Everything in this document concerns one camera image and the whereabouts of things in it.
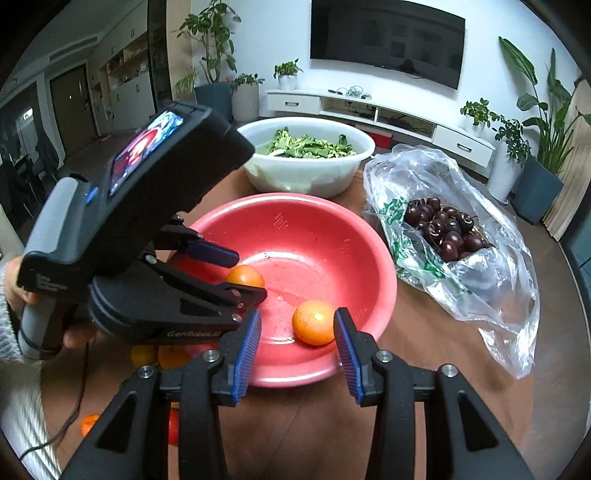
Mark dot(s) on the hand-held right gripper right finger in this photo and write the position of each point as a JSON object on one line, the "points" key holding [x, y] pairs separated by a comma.
{"points": [[348, 355]]}

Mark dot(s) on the black wall television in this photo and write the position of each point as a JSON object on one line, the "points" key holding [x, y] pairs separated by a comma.
{"points": [[388, 37]]}

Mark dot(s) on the beige curtain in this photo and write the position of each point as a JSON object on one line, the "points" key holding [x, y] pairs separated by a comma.
{"points": [[572, 184]]}

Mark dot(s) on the thin-leaved potted plant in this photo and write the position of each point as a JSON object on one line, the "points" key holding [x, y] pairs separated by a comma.
{"points": [[184, 83]]}

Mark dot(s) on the large-leaved plant in blue pot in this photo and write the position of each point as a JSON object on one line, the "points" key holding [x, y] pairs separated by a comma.
{"points": [[538, 194]]}

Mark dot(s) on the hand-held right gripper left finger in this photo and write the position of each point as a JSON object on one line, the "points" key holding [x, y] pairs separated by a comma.
{"points": [[247, 355]]}

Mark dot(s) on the brown door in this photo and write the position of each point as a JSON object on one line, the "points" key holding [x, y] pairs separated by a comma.
{"points": [[71, 110]]}

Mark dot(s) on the ceiling air vent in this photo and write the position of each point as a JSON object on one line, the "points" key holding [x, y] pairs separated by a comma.
{"points": [[67, 51]]}

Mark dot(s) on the red box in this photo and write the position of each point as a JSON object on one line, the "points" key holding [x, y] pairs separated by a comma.
{"points": [[381, 141]]}

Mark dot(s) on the tall tree in blue pot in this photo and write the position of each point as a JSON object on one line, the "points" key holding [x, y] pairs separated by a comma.
{"points": [[212, 99]]}

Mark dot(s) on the large orange tangerine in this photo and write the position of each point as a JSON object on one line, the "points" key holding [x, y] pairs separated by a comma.
{"points": [[314, 323]]}

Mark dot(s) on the person's left hand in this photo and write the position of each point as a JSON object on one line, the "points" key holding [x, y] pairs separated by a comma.
{"points": [[14, 286]]}

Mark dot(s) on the small plant in white pot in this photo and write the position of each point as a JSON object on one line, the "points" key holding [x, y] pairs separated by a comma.
{"points": [[287, 81], [478, 117]]}

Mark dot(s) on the clear plastic bag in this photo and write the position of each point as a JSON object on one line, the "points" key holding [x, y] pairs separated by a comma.
{"points": [[485, 286]]}

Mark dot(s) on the yellow-orange tangerine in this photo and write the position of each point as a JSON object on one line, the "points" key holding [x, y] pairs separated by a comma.
{"points": [[247, 277]]}

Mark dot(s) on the white television cabinet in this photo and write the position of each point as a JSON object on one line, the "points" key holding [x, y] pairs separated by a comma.
{"points": [[461, 145]]}

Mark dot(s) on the bushy plant in white pot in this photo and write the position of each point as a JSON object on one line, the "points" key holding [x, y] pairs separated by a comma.
{"points": [[503, 175]]}

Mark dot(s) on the pile of dark cherries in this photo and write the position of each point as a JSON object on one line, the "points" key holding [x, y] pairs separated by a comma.
{"points": [[443, 230]]}

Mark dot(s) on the small orange tangerine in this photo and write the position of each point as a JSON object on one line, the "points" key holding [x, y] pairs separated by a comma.
{"points": [[90, 424], [173, 357]]}

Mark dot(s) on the green leafy vegetables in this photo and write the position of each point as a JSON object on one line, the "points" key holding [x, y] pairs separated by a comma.
{"points": [[304, 145]]}

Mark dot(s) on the white wall cabinet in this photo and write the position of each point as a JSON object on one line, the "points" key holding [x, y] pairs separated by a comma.
{"points": [[129, 99]]}

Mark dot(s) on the red plastic colander bowl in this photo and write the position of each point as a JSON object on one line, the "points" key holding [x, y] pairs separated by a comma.
{"points": [[323, 249]]}

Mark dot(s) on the plant in ribbed white pot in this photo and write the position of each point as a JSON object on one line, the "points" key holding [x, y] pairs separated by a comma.
{"points": [[245, 104]]}

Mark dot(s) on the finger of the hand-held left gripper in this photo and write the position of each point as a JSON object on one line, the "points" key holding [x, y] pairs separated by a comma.
{"points": [[249, 295], [212, 253]]}

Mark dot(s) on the dark glass-door cabinet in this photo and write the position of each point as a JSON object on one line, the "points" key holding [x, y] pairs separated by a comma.
{"points": [[160, 55]]}

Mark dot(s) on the white plastic basin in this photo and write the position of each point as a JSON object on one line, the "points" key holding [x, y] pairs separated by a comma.
{"points": [[300, 177]]}

